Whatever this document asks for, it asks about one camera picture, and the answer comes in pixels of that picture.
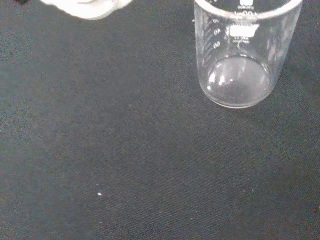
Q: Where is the black bench cloth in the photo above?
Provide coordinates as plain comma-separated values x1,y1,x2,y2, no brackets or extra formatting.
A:
0,0,320,240

